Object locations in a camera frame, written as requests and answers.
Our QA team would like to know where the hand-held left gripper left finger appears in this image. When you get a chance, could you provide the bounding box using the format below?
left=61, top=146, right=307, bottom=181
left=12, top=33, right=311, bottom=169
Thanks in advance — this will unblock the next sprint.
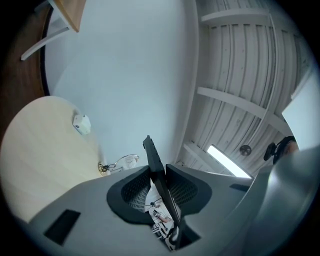
left=106, top=165, right=154, bottom=225

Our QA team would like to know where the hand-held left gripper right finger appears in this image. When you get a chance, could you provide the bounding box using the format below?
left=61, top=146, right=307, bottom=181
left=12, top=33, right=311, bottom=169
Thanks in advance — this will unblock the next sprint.
left=165, top=163, right=213, bottom=221

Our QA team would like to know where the black keyboard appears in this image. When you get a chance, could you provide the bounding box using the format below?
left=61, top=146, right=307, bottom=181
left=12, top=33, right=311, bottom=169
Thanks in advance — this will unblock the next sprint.
left=142, top=134, right=187, bottom=252

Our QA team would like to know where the rectangular ceiling light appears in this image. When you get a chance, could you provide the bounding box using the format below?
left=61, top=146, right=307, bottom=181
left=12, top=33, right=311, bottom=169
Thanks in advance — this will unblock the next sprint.
left=206, top=144, right=252, bottom=179

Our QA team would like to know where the round ceiling fixture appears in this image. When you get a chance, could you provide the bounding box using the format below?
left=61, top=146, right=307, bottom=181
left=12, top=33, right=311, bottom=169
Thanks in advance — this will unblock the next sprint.
left=239, top=144, right=252, bottom=157

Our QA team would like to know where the white plastic box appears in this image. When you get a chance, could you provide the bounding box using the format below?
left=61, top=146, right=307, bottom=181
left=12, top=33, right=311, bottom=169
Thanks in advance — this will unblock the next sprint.
left=72, top=114, right=92, bottom=136

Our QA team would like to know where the white flat panel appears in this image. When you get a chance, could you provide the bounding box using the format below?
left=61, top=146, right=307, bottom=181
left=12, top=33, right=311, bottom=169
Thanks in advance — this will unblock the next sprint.
left=281, top=71, right=320, bottom=151

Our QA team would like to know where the wooden table with white legs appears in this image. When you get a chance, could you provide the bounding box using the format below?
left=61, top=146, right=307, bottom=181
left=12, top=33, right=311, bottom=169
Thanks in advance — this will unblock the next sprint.
left=20, top=0, right=87, bottom=61

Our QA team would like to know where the black tangled cable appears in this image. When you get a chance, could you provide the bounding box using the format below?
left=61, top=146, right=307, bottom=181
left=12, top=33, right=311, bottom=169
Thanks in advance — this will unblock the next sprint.
left=97, top=161, right=112, bottom=174

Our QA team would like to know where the silver looped cable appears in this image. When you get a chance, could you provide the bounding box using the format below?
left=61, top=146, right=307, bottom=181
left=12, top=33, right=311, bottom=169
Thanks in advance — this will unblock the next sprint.
left=110, top=154, right=141, bottom=172

